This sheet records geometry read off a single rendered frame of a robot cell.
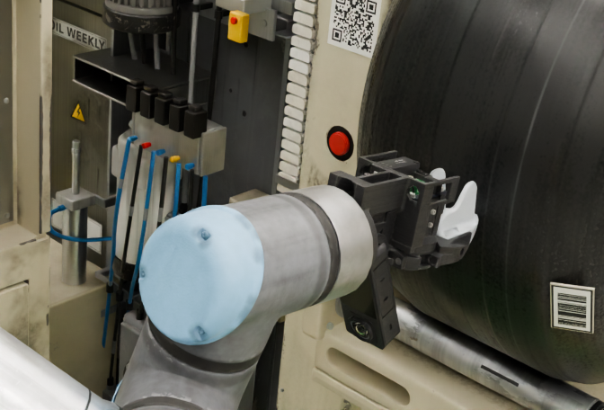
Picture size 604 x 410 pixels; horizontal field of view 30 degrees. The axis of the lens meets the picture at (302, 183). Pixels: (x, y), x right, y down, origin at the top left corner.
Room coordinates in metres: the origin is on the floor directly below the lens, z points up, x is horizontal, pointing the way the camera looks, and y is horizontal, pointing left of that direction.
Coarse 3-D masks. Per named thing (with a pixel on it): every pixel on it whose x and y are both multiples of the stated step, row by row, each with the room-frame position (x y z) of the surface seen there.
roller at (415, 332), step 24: (408, 312) 1.16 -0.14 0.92; (408, 336) 1.14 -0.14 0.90; (432, 336) 1.13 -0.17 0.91; (456, 336) 1.12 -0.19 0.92; (456, 360) 1.10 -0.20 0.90; (480, 360) 1.09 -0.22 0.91; (504, 360) 1.08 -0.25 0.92; (504, 384) 1.06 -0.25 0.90; (528, 384) 1.05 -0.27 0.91; (552, 384) 1.04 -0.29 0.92; (528, 408) 1.04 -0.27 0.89; (552, 408) 1.02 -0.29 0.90; (576, 408) 1.01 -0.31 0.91; (600, 408) 1.01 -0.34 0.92
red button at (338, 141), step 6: (336, 132) 1.33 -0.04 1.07; (330, 138) 1.33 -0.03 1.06; (336, 138) 1.33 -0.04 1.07; (342, 138) 1.32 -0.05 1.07; (348, 138) 1.32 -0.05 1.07; (330, 144) 1.33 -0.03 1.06; (336, 144) 1.33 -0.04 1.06; (342, 144) 1.32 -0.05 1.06; (348, 144) 1.32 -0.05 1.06; (336, 150) 1.33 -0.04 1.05; (342, 150) 1.32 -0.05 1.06; (348, 150) 1.32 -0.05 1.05
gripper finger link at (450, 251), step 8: (440, 240) 0.88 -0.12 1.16; (448, 240) 0.88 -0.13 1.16; (456, 240) 0.89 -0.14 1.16; (464, 240) 0.90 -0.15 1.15; (440, 248) 0.86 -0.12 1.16; (448, 248) 0.86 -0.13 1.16; (456, 248) 0.87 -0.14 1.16; (464, 248) 0.88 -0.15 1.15; (424, 256) 0.86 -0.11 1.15; (432, 256) 0.86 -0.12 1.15; (440, 256) 0.85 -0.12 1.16; (448, 256) 0.86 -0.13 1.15; (456, 256) 0.87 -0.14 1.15; (432, 264) 0.85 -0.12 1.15; (440, 264) 0.86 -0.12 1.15
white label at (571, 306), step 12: (552, 288) 0.92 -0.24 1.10; (564, 288) 0.92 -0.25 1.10; (576, 288) 0.92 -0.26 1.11; (588, 288) 0.91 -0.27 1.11; (552, 300) 0.93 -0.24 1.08; (564, 300) 0.93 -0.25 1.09; (576, 300) 0.92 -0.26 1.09; (588, 300) 0.92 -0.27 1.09; (552, 312) 0.93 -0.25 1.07; (564, 312) 0.93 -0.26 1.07; (576, 312) 0.93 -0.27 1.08; (588, 312) 0.92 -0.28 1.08; (552, 324) 0.94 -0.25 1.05; (564, 324) 0.93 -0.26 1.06; (576, 324) 0.93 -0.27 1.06; (588, 324) 0.93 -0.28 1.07
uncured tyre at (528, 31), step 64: (448, 0) 1.05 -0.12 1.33; (512, 0) 1.02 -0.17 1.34; (576, 0) 0.99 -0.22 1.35; (384, 64) 1.06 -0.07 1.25; (448, 64) 1.02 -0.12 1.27; (512, 64) 0.98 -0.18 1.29; (576, 64) 0.95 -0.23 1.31; (384, 128) 1.04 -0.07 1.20; (448, 128) 0.99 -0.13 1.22; (512, 128) 0.96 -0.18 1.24; (576, 128) 0.93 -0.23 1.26; (512, 192) 0.94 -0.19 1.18; (576, 192) 0.92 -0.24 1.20; (512, 256) 0.94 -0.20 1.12; (576, 256) 0.92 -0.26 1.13; (448, 320) 1.07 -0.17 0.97; (512, 320) 0.96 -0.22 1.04
